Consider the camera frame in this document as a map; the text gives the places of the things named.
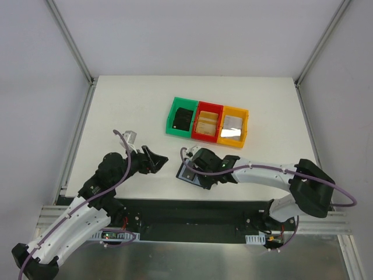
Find black credit card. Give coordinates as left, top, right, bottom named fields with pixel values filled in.
left=176, top=163, right=201, bottom=186

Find black leather card holder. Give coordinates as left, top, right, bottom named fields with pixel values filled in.
left=176, top=158, right=221, bottom=190

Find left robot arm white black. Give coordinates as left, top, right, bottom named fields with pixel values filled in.
left=12, top=145, right=168, bottom=279

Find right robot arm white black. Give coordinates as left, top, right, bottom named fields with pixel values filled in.
left=186, top=148, right=334, bottom=230

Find gold cards in red bin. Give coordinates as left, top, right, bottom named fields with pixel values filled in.
left=195, top=111, right=219, bottom=136

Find white cards in yellow bin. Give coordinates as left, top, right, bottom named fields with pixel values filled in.
left=220, top=115, right=242, bottom=141

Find black cards in green bin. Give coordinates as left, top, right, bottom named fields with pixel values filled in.
left=172, top=107, right=193, bottom=131

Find red plastic bin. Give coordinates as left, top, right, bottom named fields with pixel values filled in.
left=191, top=101, right=224, bottom=143

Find yellow plastic bin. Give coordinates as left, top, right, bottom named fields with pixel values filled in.
left=217, top=106, right=249, bottom=149

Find green plastic bin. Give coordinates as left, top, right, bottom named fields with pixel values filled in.
left=166, top=97, right=199, bottom=138

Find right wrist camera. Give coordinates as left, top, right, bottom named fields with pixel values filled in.
left=186, top=146, right=202, bottom=156

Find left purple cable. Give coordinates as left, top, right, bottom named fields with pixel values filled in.
left=17, top=129, right=135, bottom=280

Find purple cable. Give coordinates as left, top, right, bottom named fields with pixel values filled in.
left=180, top=146, right=358, bottom=209
left=17, top=129, right=135, bottom=280

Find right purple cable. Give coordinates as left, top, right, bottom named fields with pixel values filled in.
left=180, top=146, right=358, bottom=209

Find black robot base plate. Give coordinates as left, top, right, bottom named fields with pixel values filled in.
left=110, top=198, right=295, bottom=244

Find left white cable duct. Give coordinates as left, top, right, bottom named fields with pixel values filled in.
left=88, top=231, right=140, bottom=242

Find white cable duct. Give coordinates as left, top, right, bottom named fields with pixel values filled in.
left=88, top=231, right=140, bottom=242
left=245, top=234, right=266, bottom=246

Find left aluminium table rail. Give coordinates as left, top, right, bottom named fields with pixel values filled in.
left=52, top=79, right=97, bottom=205

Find aluminium table rail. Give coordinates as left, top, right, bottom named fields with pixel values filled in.
left=52, top=79, right=97, bottom=205
left=295, top=85, right=323, bottom=170

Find right white cable duct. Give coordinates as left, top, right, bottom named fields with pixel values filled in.
left=245, top=234, right=266, bottom=246

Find right aluminium table rail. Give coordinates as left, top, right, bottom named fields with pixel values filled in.
left=295, top=85, right=323, bottom=170

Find right aluminium frame post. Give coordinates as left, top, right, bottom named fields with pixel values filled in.
left=294, top=0, right=353, bottom=88

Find aluminium frame post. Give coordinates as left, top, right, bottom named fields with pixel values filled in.
left=294, top=0, right=353, bottom=88
left=44, top=0, right=95, bottom=85

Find left aluminium frame post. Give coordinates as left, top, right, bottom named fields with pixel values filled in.
left=44, top=0, right=95, bottom=85

